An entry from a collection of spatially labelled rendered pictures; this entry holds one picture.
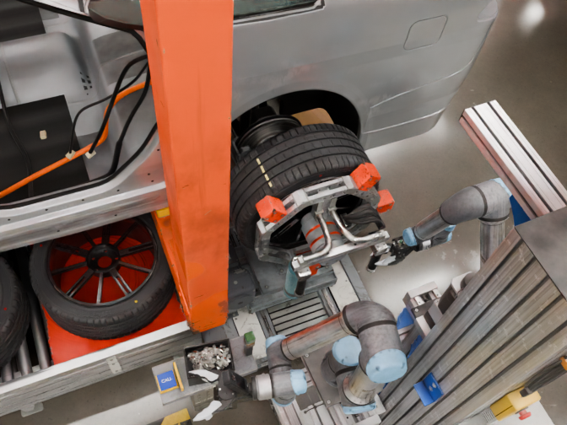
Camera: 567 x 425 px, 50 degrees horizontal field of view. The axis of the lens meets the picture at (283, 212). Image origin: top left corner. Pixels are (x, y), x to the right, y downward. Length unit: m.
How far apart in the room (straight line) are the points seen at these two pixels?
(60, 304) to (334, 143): 1.39
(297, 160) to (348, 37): 0.50
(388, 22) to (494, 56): 2.56
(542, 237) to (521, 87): 3.43
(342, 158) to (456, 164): 1.76
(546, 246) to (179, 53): 0.86
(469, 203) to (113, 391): 1.96
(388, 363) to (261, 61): 1.13
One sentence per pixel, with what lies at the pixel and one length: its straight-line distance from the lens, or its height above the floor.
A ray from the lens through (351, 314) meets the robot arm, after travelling 1.86.
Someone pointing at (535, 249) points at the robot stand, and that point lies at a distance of 1.37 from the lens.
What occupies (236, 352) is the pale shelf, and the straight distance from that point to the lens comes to 2.80.
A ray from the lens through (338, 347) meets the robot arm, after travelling 2.21.
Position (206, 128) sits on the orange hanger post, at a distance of 1.55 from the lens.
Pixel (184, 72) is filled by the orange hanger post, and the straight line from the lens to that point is 1.39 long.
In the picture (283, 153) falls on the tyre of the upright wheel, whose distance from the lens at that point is 2.44.
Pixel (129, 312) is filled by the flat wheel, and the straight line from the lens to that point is 2.84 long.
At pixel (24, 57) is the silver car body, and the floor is 0.95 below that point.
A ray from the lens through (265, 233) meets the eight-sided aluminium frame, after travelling 2.45.
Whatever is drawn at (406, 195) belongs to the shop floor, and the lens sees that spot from 3.87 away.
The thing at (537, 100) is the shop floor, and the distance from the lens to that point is 4.73.
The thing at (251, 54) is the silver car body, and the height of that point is 1.56.
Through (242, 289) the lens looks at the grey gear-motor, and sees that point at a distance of 2.96.
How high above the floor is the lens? 3.10
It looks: 58 degrees down
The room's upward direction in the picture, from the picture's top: 9 degrees clockwise
